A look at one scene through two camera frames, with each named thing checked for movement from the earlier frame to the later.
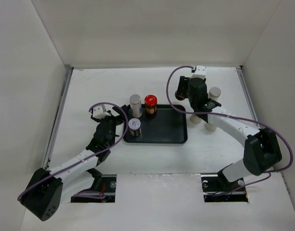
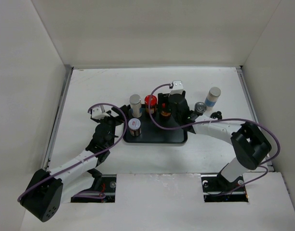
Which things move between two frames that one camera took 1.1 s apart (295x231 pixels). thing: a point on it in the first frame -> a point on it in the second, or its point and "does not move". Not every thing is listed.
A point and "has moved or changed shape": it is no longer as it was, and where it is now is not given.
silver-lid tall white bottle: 136,105 does not move
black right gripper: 183,82 -> 163,98
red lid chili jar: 150,102 does not move
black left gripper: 119,120 does not move
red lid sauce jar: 181,94 has moved or changed shape
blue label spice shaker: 214,93 does not move
